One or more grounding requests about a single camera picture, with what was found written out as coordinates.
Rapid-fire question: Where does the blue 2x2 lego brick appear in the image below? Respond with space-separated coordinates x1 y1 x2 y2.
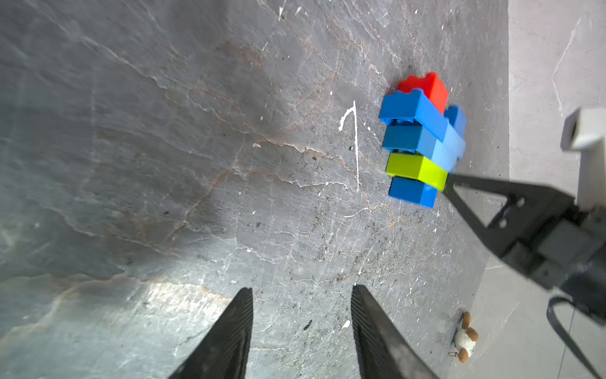
444 105 467 138

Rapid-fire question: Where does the dark blue 2x4 lego brick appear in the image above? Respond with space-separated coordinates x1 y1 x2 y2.
379 88 448 141

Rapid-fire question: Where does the light blue long lego brick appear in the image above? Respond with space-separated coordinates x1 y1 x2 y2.
383 124 458 172

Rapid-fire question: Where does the lime green 2x4 lego brick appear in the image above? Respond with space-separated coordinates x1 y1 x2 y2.
386 153 448 192

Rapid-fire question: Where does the brown white plush toy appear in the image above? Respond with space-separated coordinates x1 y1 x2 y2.
449 311 479 363

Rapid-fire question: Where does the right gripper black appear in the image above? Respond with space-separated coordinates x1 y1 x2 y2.
443 174 605 322

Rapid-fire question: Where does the red 2x2 lego brick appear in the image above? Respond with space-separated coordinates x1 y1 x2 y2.
398 72 450 113

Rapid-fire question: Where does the light blue 2x4 lego brick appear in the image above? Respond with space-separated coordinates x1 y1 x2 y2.
443 124 466 159

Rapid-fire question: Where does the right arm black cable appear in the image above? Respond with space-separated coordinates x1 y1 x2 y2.
546 295 606 379

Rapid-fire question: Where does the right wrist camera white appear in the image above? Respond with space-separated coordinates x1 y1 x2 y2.
560 107 605 210

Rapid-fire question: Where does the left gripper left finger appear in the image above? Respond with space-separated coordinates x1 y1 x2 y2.
170 287 253 379

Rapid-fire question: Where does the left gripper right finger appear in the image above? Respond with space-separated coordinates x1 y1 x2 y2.
351 284 436 378

